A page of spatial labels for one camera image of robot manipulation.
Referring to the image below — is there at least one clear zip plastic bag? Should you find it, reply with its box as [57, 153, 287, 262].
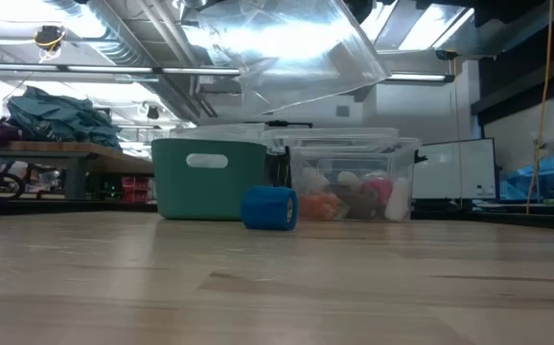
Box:
[195, 0, 393, 117]

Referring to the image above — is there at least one blue bandage roll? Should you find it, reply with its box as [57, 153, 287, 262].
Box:
[240, 185, 300, 232]

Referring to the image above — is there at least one red bandage roll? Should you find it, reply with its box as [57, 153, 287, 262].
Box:
[360, 174, 395, 205]

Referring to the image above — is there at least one dark brown bandage roll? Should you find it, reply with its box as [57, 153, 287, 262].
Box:
[329, 181, 379, 220]

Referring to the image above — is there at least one long white bandage roll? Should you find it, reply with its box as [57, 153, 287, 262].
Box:
[384, 176, 412, 222]

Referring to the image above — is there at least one orange bandage roll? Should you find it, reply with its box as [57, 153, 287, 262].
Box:
[298, 192, 343, 220]

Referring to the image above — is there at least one thin black bar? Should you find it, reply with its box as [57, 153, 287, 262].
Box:
[242, 119, 314, 129]

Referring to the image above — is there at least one clear plastic storage box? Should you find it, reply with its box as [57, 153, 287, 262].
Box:
[263, 126, 427, 223]

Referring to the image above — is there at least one black shelf beam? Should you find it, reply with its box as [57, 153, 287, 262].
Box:
[471, 45, 554, 127]

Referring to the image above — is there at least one white board panel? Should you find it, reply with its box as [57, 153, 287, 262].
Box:
[410, 137, 497, 201]

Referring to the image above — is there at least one teal plastic bin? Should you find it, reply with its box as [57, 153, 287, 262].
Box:
[150, 137, 268, 221]

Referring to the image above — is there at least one red parts organizer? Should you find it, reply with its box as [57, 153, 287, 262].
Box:
[121, 175, 152, 204]

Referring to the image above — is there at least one teal cloth pile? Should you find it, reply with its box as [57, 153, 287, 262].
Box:
[6, 85, 124, 150]

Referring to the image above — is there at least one wooden workbench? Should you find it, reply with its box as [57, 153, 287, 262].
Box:
[0, 139, 156, 202]

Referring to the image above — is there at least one purple bag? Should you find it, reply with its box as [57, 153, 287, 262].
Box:
[0, 118, 22, 148]

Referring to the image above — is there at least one yellow cable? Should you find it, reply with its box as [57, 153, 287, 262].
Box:
[524, 0, 554, 216]

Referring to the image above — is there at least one black light bar rail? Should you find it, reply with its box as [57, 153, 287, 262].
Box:
[0, 60, 455, 83]

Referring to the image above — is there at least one black yellow cord reel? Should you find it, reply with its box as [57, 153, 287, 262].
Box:
[34, 24, 67, 63]

